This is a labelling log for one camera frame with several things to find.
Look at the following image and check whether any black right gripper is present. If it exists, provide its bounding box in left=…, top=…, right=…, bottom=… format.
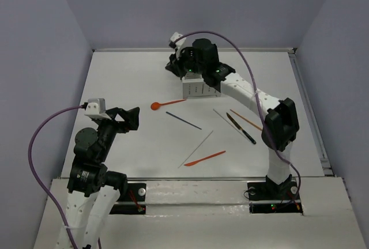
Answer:
left=166, top=46, right=207, bottom=77

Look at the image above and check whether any orange plastic spoon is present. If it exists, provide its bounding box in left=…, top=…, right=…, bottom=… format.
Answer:
left=150, top=99, right=186, bottom=111

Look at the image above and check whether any dark blue chopstick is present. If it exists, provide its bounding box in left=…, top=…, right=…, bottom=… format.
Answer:
left=165, top=111, right=202, bottom=130

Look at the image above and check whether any orange plastic knife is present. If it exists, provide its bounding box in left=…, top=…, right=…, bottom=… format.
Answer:
left=184, top=150, right=226, bottom=167

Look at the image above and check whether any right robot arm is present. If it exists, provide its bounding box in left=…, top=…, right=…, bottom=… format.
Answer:
left=165, top=33, right=299, bottom=201

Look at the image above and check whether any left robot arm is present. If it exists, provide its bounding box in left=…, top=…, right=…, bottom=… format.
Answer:
left=55, top=103, right=140, bottom=248

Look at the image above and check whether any white utensil caddy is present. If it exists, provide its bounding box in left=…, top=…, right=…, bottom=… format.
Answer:
left=182, top=72, right=221, bottom=99

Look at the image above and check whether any orange wooden chopstick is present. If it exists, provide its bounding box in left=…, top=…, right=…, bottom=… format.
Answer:
left=230, top=109, right=262, bottom=131

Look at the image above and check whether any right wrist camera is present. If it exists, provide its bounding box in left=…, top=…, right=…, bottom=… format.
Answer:
left=169, top=32, right=186, bottom=59

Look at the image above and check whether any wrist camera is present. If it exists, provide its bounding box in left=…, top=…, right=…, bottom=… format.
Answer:
left=169, top=32, right=186, bottom=59
left=84, top=98, right=106, bottom=119

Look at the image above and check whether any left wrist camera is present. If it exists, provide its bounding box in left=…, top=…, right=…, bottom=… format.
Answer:
left=84, top=98, right=106, bottom=119

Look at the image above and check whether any gold black-handled knife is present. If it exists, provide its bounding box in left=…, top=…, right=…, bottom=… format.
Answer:
left=226, top=113, right=257, bottom=145

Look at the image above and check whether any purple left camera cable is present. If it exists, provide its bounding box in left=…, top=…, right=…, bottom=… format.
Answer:
left=28, top=104, right=101, bottom=249

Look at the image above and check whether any purple camera cable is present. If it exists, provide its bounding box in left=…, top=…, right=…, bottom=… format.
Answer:
left=28, top=104, right=101, bottom=249
left=175, top=31, right=302, bottom=203

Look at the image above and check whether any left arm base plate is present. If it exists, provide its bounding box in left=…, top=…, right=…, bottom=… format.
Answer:
left=110, top=182, right=146, bottom=215

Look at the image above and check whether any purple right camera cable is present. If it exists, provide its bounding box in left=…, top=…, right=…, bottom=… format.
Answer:
left=175, top=31, right=302, bottom=203

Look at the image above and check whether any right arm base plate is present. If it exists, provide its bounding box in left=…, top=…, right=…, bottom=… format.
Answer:
left=243, top=182, right=303, bottom=214

